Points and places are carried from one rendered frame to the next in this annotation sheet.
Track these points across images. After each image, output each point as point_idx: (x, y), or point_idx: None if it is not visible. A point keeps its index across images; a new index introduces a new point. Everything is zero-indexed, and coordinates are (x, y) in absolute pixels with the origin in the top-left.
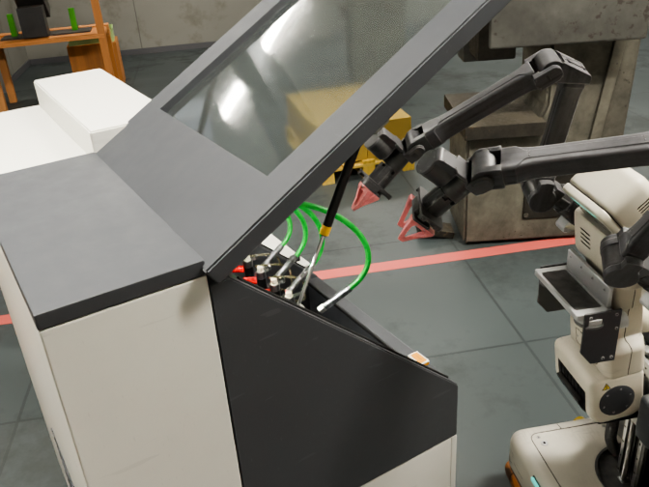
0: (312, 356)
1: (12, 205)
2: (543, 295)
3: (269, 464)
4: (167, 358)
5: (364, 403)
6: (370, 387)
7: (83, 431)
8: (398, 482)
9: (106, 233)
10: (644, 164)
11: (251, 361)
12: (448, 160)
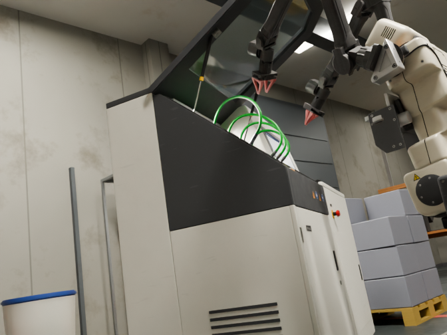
0: (192, 131)
1: None
2: (408, 144)
3: (175, 184)
4: (138, 123)
5: (222, 163)
6: (224, 154)
7: (113, 147)
8: (252, 226)
9: None
10: None
11: (167, 129)
12: (253, 42)
